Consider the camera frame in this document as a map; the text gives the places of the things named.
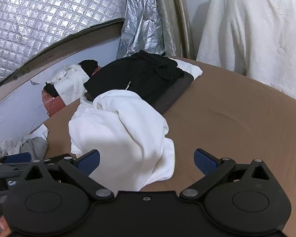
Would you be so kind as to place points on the silver quilted cover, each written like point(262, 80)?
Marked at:
point(39, 17)

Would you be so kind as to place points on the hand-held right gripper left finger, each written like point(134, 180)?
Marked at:
point(90, 162)

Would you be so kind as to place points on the beige curtain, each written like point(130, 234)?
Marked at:
point(170, 17)

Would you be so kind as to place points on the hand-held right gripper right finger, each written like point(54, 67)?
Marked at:
point(205, 161)

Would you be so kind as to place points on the white crumpled cloth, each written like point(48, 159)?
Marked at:
point(12, 145)

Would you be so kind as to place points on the brown window frame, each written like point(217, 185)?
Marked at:
point(64, 44)

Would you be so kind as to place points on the black pants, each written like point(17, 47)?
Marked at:
point(128, 79)

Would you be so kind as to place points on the black cloth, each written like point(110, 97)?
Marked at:
point(88, 66)

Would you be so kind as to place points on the white folded cloth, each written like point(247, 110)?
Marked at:
point(187, 69)

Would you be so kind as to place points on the grey cloth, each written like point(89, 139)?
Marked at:
point(37, 148)

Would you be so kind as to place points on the white patterned cloth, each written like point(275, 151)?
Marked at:
point(69, 84)

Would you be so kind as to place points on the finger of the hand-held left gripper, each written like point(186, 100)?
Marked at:
point(17, 157)

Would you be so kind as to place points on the white waffle garment green trim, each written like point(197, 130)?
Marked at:
point(118, 128)

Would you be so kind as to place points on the white draped blanket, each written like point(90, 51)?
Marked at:
point(249, 29)

